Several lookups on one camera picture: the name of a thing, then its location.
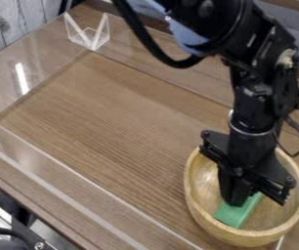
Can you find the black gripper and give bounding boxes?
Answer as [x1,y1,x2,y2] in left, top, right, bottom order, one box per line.
[201,129,297,207]

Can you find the green rectangular block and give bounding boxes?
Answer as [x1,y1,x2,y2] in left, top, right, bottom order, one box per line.
[213,192,265,229]

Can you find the wooden bowl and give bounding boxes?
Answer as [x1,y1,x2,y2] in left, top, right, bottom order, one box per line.
[183,146,299,248]

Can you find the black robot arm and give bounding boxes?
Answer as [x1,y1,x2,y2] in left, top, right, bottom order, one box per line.
[114,0,299,206]

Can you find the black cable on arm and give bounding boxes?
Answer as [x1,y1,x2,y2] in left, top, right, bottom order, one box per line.
[111,0,210,69]

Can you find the clear acrylic wall panels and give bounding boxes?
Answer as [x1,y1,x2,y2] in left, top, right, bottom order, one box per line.
[0,19,299,250]

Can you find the black table leg bracket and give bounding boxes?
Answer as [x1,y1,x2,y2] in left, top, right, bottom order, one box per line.
[0,208,59,250]

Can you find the clear acrylic corner bracket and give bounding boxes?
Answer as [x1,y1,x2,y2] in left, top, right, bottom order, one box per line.
[64,13,110,51]

